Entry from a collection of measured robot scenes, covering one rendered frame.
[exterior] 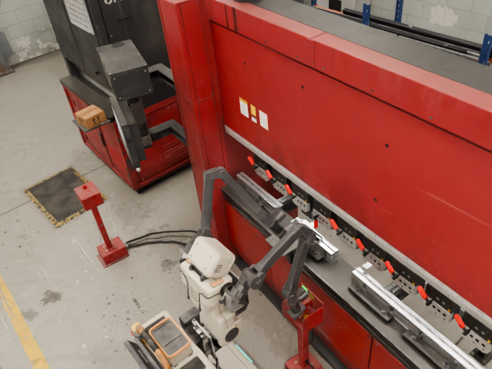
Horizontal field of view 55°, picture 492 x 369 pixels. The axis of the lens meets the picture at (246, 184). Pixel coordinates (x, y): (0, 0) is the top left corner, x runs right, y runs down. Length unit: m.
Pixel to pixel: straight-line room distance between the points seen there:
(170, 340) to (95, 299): 1.66
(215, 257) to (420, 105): 1.22
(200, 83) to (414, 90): 1.62
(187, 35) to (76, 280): 2.50
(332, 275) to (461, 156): 1.34
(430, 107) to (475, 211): 0.43
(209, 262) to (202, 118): 1.17
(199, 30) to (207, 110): 0.54
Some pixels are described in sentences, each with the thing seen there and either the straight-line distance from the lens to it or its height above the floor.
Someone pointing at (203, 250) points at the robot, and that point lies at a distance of 2.47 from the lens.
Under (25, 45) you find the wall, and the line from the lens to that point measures 9.28.
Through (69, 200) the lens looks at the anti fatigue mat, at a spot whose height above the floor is 0.01.
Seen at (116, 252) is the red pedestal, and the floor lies 0.10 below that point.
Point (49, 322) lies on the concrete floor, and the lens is 4.33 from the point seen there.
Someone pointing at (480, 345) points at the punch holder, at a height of 1.21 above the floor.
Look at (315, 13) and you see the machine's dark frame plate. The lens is 2.52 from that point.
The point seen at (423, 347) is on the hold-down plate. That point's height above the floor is 0.91.
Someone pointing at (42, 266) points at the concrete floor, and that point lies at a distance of 4.81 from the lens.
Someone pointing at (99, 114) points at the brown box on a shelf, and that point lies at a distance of 4.52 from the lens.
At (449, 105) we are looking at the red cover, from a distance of 1.81.
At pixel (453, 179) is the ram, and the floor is 1.96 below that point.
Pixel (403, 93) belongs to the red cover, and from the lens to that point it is 1.92.
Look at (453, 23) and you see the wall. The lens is 6.99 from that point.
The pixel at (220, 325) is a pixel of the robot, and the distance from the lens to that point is 2.78.
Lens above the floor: 3.15
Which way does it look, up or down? 39 degrees down
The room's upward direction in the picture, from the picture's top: 7 degrees counter-clockwise
